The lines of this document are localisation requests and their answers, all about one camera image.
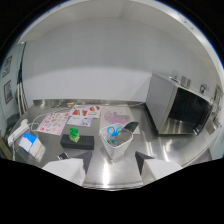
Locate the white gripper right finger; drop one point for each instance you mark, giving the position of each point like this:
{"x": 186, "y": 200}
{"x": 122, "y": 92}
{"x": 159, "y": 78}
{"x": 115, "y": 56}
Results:
{"x": 156, "y": 168}

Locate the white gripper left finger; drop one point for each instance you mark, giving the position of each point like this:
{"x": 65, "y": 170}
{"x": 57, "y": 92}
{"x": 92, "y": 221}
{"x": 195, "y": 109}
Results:
{"x": 68, "y": 168}

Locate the silver microwave oven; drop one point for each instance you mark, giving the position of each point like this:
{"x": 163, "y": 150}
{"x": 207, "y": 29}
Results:
{"x": 180, "y": 106}

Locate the small dark phone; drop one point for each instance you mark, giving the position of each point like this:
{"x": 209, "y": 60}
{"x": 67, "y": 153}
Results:
{"x": 63, "y": 156}

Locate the black rectangular box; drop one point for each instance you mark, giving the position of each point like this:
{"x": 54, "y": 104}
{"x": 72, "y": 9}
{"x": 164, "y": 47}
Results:
{"x": 77, "y": 142}

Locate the blue and white packet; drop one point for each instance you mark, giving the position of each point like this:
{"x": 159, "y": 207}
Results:
{"x": 29, "y": 142}

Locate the white mesh pen holder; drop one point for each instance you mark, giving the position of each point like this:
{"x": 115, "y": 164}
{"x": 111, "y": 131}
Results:
{"x": 115, "y": 144}

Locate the pink sticker sheet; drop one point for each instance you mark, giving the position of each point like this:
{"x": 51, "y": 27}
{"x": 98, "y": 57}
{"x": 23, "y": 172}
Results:
{"x": 53, "y": 122}

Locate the white printed card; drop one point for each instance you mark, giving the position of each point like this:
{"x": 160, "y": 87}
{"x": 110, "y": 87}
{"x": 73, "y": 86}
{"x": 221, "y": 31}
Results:
{"x": 80, "y": 121}

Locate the red and yellow printed sheet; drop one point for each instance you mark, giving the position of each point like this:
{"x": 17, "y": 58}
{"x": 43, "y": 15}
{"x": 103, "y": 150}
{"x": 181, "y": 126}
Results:
{"x": 85, "y": 111}

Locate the white power strip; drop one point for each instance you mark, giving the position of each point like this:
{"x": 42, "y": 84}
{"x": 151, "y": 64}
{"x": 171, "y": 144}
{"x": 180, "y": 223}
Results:
{"x": 18, "y": 130}

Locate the pink patterned paper sheet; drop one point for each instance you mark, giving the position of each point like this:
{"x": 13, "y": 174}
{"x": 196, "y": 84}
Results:
{"x": 116, "y": 118}

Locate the small framed wall picture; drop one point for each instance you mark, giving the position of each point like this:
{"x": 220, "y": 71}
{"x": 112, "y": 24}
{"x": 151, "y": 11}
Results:
{"x": 7, "y": 66}

